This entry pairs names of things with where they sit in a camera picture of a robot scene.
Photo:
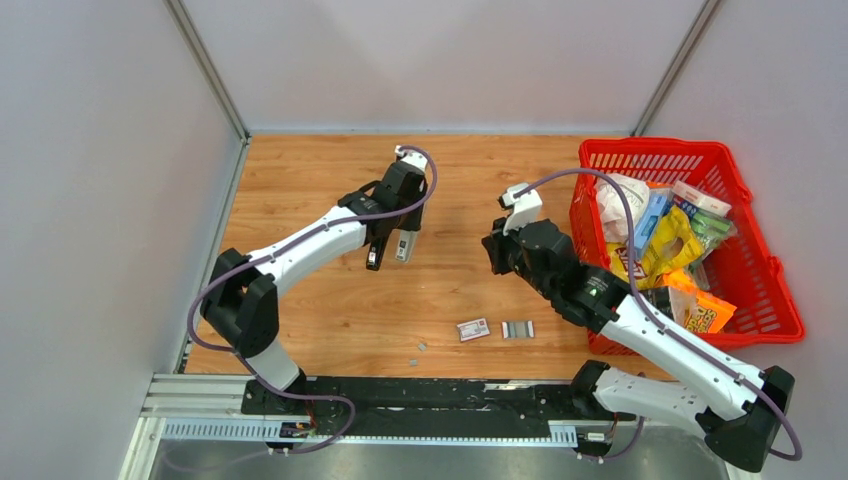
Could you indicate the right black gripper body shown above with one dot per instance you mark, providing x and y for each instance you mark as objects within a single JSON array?
[{"x": 506, "y": 258}]

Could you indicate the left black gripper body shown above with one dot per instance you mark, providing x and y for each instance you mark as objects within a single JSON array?
[{"x": 410, "y": 220}]

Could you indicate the grey and black stapler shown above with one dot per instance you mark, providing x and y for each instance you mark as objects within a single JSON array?
[{"x": 405, "y": 247}]

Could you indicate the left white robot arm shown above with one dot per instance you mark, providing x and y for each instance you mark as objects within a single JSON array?
[{"x": 242, "y": 299}]

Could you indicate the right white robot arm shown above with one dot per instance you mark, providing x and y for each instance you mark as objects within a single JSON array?
[{"x": 735, "y": 407}]

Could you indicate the white crumpled bag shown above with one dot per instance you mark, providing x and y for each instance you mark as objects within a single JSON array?
[{"x": 611, "y": 207}]

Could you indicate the red white staple box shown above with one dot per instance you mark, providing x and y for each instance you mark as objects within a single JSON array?
[{"x": 473, "y": 329}]

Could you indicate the blue box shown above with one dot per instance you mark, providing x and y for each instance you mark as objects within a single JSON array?
[{"x": 657, "y": 207}]

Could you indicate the yellow chips bag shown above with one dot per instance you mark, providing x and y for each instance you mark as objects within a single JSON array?
[{"x": 674, "y": 245}]

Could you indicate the white red package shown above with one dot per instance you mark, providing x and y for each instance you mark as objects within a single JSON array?
[{"x": 692, "y": 200}]

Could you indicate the green snack pack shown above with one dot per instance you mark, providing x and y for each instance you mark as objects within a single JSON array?
[{"x": 711, "y": 231}]

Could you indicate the orange snack pack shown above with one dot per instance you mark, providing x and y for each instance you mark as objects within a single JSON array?
[{"x": 693, "y": 308}]

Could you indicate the red plastic basket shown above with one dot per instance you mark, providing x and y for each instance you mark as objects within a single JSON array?
[{"x": 742, "y": 271}]

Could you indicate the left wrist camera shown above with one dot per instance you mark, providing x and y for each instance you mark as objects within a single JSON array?
[{"x": 413, "y": 156}]

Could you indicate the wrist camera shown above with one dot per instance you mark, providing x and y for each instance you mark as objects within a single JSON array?
[
  {"x": 413, "y": 156},
  {"x": 523, "y": 205}
]

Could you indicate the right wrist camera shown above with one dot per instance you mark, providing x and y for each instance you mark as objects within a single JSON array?
[{"x": 523, "y": 205}]

